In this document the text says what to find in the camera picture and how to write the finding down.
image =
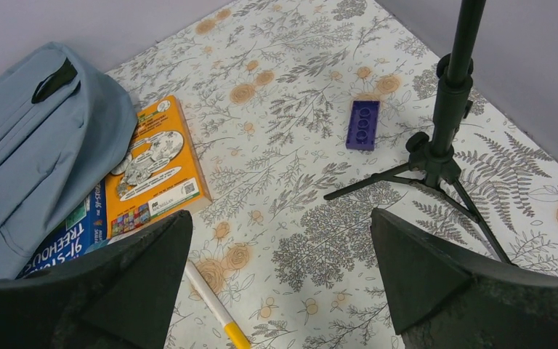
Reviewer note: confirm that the purple toy brick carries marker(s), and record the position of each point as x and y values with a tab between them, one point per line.
363	121

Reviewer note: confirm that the orange book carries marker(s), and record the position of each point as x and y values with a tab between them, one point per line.
160	173

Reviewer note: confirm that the black tripod stand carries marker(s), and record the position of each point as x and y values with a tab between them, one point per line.
431	166

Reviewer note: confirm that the white yellow marker pen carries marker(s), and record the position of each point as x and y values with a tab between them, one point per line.
231	328

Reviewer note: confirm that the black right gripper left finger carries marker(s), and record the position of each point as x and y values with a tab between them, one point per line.
121	295

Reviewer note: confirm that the blue treehouse book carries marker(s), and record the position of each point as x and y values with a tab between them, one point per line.
83	227

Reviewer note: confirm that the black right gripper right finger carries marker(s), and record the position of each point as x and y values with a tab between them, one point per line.
441	295

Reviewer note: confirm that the blue student backpack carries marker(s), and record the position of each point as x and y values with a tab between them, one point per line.
64	125

